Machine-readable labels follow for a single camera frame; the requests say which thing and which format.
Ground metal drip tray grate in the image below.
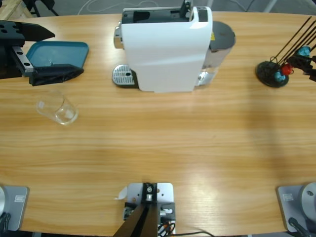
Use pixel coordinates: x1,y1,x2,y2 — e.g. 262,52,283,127
112,64,139,89

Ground red coffee capsule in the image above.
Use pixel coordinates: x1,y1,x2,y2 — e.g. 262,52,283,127
281,63,294,76

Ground black cable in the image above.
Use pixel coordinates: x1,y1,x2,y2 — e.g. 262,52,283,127
0,212,12,232
288,217,311,237
176,231,215,237

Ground clear drinking glass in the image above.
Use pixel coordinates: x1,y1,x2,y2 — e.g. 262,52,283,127
36,90,79,126

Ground grey base plate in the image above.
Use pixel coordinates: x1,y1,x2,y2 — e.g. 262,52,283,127
0,185,30,232
276,185,308,233

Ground grey coffee machine lever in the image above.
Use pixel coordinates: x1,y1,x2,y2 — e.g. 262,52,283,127
179,0,193,20

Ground white paper tag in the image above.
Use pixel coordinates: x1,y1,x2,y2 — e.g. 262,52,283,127
113,186,128,201

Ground black stand legs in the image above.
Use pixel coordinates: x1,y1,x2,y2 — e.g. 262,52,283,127
24,0,60,17

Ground teal plastic serving tray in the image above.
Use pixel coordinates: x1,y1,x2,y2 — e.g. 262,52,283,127
24,40,89,75

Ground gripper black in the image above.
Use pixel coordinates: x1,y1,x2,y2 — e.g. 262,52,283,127
287,55,316,82
0,21,84,86

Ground clear water tank grey lid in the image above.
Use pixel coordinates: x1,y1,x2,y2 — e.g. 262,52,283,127
197,21,237,87

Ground teal coffee capsule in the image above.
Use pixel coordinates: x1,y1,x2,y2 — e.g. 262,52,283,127
274,71,289,82
296,45,311,57

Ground white capsule coffee machine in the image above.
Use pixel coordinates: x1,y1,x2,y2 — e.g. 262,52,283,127
113,6,213,94

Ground white mount with dark post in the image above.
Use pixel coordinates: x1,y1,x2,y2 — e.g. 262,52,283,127
115,182,177,237

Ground black capsule holder with rods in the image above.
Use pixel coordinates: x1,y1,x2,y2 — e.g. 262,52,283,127
255,16,316,88

